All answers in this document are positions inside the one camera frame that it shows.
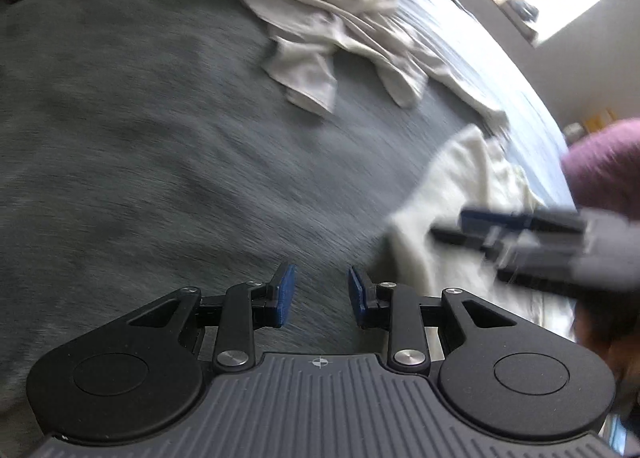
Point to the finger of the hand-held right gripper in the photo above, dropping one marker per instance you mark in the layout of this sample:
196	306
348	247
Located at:
460	236
490	220

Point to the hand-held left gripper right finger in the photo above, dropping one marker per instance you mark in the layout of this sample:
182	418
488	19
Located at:
357	300

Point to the white shirt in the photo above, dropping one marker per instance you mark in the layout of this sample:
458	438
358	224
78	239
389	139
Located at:
320	2

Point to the light blue folded cloth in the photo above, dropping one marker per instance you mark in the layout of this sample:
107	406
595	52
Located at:
620	438

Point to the grey bed blanket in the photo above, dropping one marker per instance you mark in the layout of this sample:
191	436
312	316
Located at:
150	137

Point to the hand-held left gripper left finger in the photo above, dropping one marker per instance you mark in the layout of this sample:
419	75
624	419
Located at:
285	295

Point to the cream fluffy sweater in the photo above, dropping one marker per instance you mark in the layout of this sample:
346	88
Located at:
450	188

